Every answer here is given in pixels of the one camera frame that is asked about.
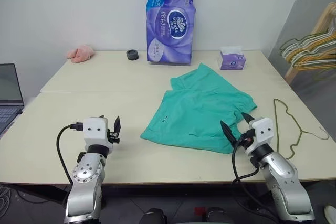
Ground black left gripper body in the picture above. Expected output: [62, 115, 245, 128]
[107, 128, 121, 145]

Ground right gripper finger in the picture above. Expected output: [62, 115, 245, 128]
[220, 121, 239, 149]
[241, 112, 254, 124]

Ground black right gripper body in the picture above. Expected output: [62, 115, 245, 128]
[237, 127, 256, 154]

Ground green shorts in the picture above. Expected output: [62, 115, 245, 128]
[140, 62, 258, 155]

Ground wooden hanger rack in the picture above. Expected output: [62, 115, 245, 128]
[285, 2, 336, 86]

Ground small purple tissue box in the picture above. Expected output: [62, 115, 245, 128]
[217, 46, 247, 70]

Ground pink cloth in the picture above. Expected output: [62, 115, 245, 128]
[67, 46, 95, 64]

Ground dark rounded shape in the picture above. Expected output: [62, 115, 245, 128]
[143, 208, 168, 224]
[206, 207, 233, 224]

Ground grey laptop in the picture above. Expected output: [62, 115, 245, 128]
[0, 63, 25, 140]

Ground white shoe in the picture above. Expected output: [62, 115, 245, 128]
[324, 204, 336, 219]

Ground large purple tissue pack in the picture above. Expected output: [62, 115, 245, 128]
[145, 0, 197, 65]

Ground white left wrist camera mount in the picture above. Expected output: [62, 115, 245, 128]
[82, 116, 115, 149]

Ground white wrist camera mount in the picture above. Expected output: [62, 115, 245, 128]
[82, 116, 115, 149]
[247, 116, 274, 154]

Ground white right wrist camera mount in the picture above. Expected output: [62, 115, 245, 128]
[247, 116, 274, 154]

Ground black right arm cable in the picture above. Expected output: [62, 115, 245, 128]
[232, 136, 280, 223]

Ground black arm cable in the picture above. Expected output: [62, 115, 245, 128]
[232, 136, 280, 223]
[56, 122, 85, 186]

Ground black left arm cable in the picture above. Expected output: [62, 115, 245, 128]
[56, 122, 85, 186]

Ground olive wire hanger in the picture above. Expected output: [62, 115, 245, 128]
[273, 98, 330, 161]

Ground dark green wire hanger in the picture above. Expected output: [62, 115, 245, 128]
[278, 31, 336, 53]

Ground white cable bundle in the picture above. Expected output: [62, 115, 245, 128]
[0, 184, 13, 210]

